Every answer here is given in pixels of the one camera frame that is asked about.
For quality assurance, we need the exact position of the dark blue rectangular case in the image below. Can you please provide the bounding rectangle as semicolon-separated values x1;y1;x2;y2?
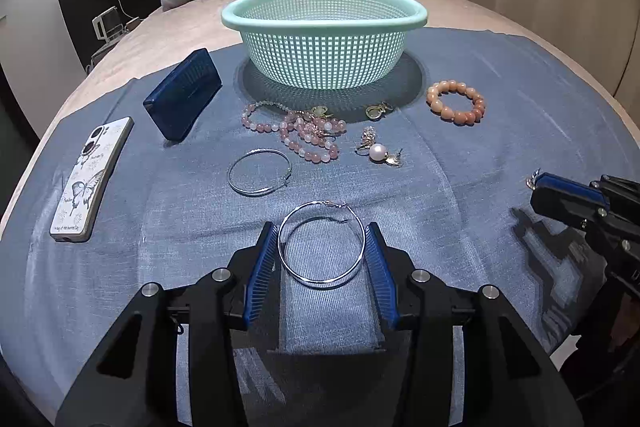
143;49;222;142

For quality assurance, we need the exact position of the white bedside device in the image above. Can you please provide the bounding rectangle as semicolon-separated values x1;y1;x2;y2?
92;6;124;42

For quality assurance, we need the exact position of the large silver hoop earring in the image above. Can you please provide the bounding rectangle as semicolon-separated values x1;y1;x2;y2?
277;199;367;288

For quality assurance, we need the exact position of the gold ring earring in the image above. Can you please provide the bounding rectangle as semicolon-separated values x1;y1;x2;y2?
364;102;394;121

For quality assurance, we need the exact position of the small silver hoop earring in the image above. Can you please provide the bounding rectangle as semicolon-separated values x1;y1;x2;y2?
227;148;293;197

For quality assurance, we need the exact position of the white charging cable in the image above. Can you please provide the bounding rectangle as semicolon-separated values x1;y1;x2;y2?
112;0;139;22

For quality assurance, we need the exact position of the pink bead necklace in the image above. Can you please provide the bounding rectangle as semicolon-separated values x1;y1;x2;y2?
241;100;348;165

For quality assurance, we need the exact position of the white butterfly phone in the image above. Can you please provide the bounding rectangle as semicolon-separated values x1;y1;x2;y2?
49;117;134;243

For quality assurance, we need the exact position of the mint green plastic basket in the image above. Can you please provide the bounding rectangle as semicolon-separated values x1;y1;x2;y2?
221;0;428;90

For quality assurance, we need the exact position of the orange bead bracelet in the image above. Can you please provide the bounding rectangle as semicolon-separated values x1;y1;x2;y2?
425;79;487;127

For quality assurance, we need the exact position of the small silver charm earring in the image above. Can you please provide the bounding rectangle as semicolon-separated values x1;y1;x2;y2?
525;169;540;191

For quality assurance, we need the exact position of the blue denim cloth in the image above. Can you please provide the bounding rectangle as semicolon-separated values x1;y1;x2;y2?
1;28;639;426

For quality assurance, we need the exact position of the pearl drop earring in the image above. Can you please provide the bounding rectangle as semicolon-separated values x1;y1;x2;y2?
355;126;402;167

